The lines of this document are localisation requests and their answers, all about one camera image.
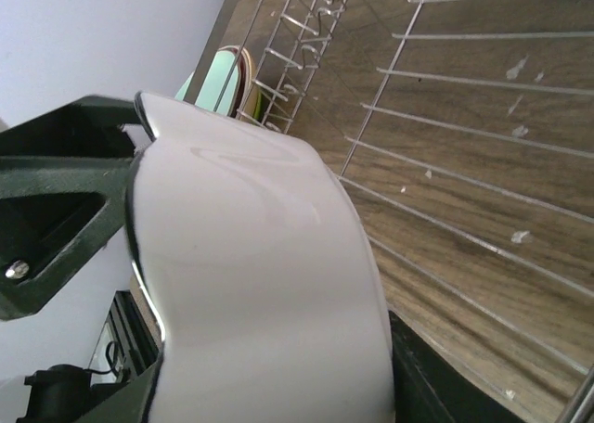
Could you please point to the white scalloped bowl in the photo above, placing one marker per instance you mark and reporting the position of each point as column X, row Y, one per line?
column 256, row 266

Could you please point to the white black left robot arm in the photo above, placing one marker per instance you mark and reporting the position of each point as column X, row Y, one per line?
column 63, row 393

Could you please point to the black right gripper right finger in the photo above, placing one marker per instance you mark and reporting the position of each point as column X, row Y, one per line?
column 426, row 389

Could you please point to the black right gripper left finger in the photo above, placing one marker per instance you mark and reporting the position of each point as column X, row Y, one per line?
column 63, row 181

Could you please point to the metal wire dish rack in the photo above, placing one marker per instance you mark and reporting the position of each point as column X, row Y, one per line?
column 462, row 130

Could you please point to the light green round plate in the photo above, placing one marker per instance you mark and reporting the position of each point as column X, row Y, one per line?
column 228, row 88

